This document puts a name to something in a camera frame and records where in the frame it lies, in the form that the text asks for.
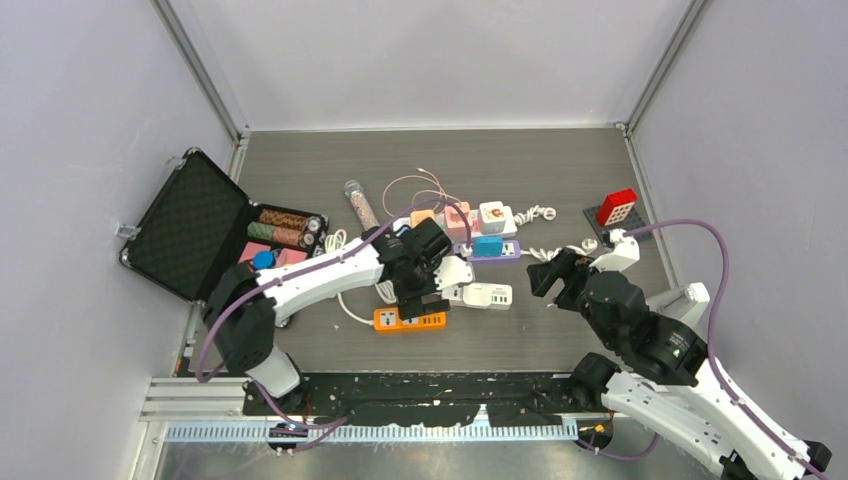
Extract blue plug adapter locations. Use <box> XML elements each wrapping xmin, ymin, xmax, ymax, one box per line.
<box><xmin>472</xmin><ymin>236</ymin><xmax>504</xmax><ymax>258</ymax></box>

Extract blue round chip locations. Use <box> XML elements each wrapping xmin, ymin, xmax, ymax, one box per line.
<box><xmin>251</xmin><ymin>250</ymin><xmax>276</xmax><ymax>270</ymax></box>

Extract black poker chip case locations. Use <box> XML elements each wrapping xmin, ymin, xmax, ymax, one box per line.
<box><xmin>119</xmin><ymin>147</ymin><xmax>329</xmax><ymax>303</ymax></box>

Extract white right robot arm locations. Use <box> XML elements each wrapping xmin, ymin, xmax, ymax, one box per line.
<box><xmin>527</xmin><ymin>251</ymin><xmax>832</xmax><ymax>479</ymax></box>

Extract white multicolour power strip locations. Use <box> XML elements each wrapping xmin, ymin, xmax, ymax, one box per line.
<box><xmin>392</xmin><ymin>207</ymin><xmax>518</xmax><ymax>242</ymax></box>

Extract white usb power strip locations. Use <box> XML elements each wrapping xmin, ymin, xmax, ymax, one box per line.
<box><xmin>441</xmin><ymin>282</ymin><xmax>514</xmax><ymax>310</ymax></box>

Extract white cube socket adapter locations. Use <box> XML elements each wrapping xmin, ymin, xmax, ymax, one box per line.
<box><xmin>478</xmin><ymin>201</ymin><xmax>508</xmax><ymax>236</ymax></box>

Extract red toy brick block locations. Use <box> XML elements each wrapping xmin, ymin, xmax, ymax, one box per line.
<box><xmin>595</xmin><ymin>188</ymin><xmax>639</xmax><ymax>227</ymax></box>

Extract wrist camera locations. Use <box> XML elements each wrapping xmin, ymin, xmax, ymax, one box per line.
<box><xmin>589</xmin><ymin>229</ymin><xmax>641</xmax><ymax>272</ymax></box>
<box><xmin>433</xmin><ymin>255</ymin><xmax>475</xmax><ymax>291</ymax></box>

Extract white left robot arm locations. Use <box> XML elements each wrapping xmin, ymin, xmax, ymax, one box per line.
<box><xmin>201</xmin><ymin>220</ymin><xmax>474</xmax><ymax>414</ymax></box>

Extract tan cube socket adapter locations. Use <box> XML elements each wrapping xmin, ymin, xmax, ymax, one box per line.
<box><xmin>409</xmin><ymin>209</ymin><xmax>435</xmax><ymax>228</ymax></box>

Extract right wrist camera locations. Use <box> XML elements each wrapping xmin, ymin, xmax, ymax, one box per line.
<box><xmin>589</xmin><ymin>229</ymin><xmax>641</xmax><ymax>272</ymax></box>

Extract pink charger with cable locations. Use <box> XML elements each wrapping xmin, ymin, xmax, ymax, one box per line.
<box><xmin>380</xmin><ymin>167</ymin><xmax>461</xmax><ymax>216</ymax></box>

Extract white plug adapter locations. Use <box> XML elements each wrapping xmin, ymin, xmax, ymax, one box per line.
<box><xmin>461</xmin><ymin>283</ymin><xmax>494</xmax><ymax>309</ymax></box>

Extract white coiled power cable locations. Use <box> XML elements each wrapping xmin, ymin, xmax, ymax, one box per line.
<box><xmin>319</xmin><ymin>228</ymin><xmax>399</xmax><ymax>328</ymax></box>

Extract pink cube socket adapter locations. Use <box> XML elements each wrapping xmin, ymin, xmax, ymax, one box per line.
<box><xmin>444</xmin><ymin>201</ymin><xmax>480</xmax><ymax>242</ymax></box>

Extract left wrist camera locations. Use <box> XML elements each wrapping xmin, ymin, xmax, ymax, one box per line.
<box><xmin>433</xmin><ymin>255</ymin><xmax>475</xmax><ymax>291</ymax></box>

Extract orange power strip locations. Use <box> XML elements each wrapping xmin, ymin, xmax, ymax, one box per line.
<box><xmin>373</xmin><ymin>307</ymin><xmax>447</xmax><ymax>334</ymax></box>

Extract white box device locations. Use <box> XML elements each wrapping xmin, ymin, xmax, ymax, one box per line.
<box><xmin>646</xmin><ymin>282</ymin><xmax>710</xmax><ymax>329</ymax></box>

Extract purple power strip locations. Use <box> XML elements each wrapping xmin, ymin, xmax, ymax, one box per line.
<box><xmin>453</xmin><ymin>239</ymin><xmax>521</xmax><ymax>263</ymax></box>

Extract dark grey brick baseplate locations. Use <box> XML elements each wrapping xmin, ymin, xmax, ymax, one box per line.
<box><xmin>582</xmin><ymin>205</ymin><xmax>646</xmax><ymax>247</ymax></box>

